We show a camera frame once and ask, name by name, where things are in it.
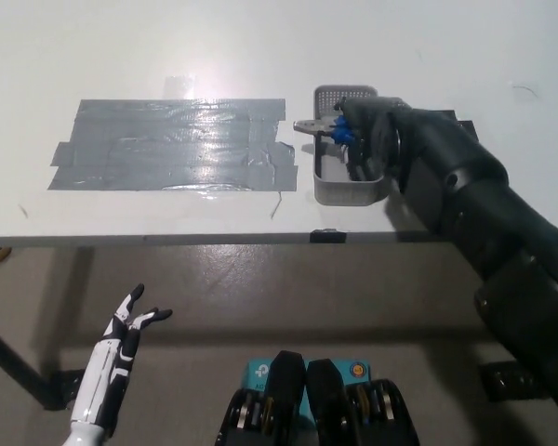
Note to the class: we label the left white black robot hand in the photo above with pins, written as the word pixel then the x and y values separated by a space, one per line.
pixel 95 385

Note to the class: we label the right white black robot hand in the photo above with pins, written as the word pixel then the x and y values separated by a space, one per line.
pixel 365 125

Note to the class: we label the black teal robot body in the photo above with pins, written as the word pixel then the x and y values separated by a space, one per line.
pixel 321 409

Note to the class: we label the grey perforated plastic basket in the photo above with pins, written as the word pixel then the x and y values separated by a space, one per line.
pixel 344 190

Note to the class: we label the black metal table leg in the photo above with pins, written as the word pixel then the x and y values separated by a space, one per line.
pixel 14 362

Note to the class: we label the black tape patch on table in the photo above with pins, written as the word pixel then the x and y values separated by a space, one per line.
pixel 462 123

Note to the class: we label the grey duct tape patch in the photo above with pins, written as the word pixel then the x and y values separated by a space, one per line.
pixel 167 148

